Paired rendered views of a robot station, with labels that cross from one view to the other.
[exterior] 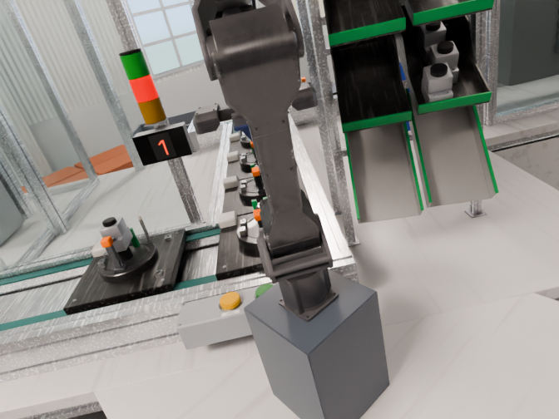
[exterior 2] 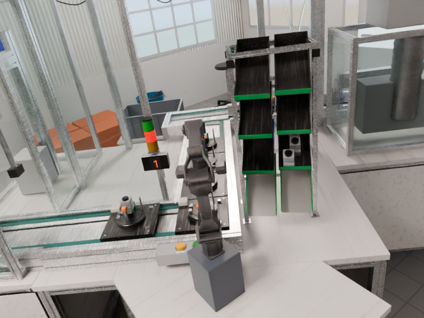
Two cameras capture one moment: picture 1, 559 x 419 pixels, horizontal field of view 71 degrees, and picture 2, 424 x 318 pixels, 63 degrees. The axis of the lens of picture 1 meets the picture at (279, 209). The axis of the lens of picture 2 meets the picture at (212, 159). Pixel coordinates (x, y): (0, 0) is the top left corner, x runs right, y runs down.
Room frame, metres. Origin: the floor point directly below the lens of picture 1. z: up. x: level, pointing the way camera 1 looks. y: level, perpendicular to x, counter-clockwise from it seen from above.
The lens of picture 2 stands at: (-0.52, -0.09, 1.92)
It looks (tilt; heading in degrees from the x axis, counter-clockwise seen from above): 27 degrees down; 2
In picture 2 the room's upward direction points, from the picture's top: 8 degrees counter-clockwise
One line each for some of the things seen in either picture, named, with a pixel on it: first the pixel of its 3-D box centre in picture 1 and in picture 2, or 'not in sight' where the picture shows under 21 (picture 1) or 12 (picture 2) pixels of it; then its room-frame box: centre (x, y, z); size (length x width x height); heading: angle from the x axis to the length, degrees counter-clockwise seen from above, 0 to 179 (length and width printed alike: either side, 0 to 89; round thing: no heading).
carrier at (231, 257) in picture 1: (263, 217); (201, 205); (0.80, 0.04, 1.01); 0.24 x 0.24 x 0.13; 88
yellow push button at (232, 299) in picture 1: (230, 302); (180, 247); (0.60, 0.13, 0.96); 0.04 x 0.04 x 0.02
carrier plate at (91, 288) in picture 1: (131, 267); (132, 221); (0.82, 0.38, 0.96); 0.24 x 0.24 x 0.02; 88
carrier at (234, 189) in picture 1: (259, 177); (202, 178); (1.05, 0.03, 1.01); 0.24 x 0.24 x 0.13; 88
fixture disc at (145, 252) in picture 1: (128, 260); (130, 217); (0.82, 0.38, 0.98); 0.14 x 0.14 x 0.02
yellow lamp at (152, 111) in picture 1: (151, 110); (152, 145); (0.93, 0.23, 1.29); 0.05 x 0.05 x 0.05
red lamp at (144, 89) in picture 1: (144, 88); (150, 135); (0.93, 0.23, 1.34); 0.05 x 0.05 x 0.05
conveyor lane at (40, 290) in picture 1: (157, 273); (143, 225); (0.84, 0.34, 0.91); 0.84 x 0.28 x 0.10; 88
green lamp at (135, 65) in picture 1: (135, 65); (147, 125); (0.93, 0.23, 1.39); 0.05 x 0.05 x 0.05
